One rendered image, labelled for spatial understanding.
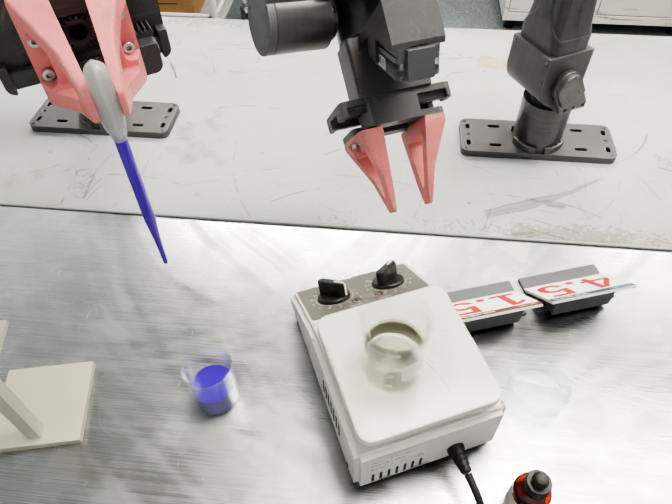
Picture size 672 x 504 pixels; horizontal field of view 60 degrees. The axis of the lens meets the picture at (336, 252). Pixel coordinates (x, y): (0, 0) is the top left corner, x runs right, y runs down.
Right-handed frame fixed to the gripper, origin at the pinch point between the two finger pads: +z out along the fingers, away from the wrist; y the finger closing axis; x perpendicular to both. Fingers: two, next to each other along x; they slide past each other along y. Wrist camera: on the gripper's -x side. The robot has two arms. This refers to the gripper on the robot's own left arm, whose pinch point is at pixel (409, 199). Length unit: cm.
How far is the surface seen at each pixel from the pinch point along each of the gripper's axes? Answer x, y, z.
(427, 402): -7.9, -5.3, 15.8
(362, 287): 5.1, -5.1, 7.2
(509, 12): 191, 135, -77
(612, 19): 179, 177, -62
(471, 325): 3.5, 4.4, 13.5
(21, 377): 10.0, -38.5, 7.4
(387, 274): 3.6, -2.7, 6.5
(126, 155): -17.1, -21.2, -5.5
